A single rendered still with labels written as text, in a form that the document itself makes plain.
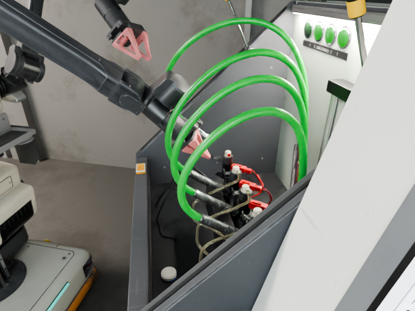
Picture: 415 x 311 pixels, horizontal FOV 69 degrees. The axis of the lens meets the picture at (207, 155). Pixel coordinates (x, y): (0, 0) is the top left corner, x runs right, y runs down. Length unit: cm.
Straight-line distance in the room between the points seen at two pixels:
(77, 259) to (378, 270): 156
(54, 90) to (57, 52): 232
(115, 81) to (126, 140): 216
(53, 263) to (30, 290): 16
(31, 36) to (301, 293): 64
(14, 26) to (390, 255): 68
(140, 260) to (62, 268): 104
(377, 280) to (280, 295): 19
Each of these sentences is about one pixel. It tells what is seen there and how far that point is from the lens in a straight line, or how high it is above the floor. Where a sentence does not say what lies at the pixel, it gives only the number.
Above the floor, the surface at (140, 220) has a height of 95.
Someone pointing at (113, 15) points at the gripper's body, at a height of 142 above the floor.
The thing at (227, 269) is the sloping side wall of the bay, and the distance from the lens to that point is 51.
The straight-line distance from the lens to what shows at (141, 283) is 69.
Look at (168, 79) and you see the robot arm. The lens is 68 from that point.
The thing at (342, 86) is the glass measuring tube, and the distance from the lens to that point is 76.
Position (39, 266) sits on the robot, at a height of 28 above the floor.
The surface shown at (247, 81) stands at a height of 134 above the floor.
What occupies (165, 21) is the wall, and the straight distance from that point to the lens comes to 239.
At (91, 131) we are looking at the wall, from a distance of 297.
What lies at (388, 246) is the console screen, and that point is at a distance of 34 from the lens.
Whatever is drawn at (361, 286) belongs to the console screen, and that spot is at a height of 122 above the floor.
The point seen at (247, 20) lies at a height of 142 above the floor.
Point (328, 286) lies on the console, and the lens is 41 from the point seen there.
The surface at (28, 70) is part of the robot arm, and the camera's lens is 125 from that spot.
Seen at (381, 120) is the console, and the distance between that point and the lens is 36.
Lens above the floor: 148
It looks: 29 degrees down
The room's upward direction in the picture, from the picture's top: straight up
